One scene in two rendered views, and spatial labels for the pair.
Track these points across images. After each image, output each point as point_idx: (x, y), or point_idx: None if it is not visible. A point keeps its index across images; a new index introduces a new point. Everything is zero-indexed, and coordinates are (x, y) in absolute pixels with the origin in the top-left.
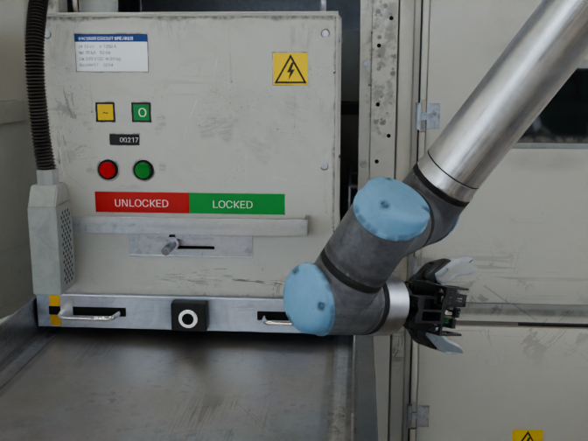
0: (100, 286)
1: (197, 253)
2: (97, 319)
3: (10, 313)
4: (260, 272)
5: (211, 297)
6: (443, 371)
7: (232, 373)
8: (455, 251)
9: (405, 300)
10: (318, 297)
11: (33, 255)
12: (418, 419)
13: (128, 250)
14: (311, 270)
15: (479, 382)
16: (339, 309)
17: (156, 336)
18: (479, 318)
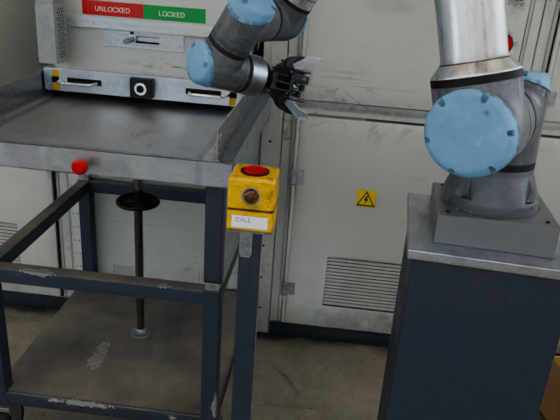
0: (85, 65)
1: (147, 46)
2: (82, 85)
3: None
4: None
5: (156, 77)
6: (314, 147)
7: (162, 121)
8: (327, 66)
9: (264, 72)
10: (204, 59)
11: (38, 36)
12: (297, 178)
13: (103, 42)
14: (201, 43)
15: (337, 157)
16: (217, 68)
17: (121, 102)
18: (341, 114)
